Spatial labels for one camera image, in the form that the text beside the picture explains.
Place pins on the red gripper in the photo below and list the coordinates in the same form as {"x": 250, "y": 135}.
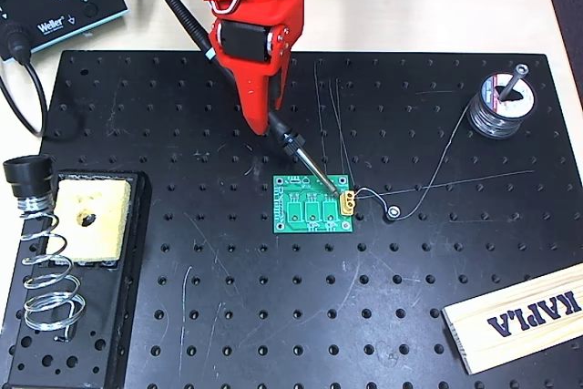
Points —
{"x": 244, "y": 43}

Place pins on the yellow power connector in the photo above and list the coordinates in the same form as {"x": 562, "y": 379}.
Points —
{"x": 347, "y": 209}

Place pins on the metal spring coil holder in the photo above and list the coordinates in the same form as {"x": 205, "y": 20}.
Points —
{"x": 32, "y": 204}

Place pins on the black holder funnel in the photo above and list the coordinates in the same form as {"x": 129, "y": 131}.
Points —
{"x": 27, "y": 175}

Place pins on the yellow cleaning sponge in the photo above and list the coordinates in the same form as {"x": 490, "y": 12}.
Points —
{"x": 105, "y": 225}

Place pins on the green printed circuit board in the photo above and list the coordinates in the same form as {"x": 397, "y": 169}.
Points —
{"x": 282, "y": 225}

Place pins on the metal post screw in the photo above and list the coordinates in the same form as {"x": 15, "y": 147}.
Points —
{"x": 514, "y": 84}

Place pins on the soldering iron stand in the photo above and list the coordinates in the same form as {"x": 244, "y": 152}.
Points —
{"x": 91, "y": 316}

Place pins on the silver washer screw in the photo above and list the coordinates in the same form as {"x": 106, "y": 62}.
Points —
{"x": 393, "y": 212}

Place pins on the black perforated metal breadboard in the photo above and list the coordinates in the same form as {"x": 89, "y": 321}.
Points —
{"x": 273, "y": 293}

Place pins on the black soldering iron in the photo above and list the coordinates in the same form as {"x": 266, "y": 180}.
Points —
{"x": 291, "y": 140}

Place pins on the wooden plank with KAPLA print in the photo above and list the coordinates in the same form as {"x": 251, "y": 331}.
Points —
{"x": 524, "y": 339}

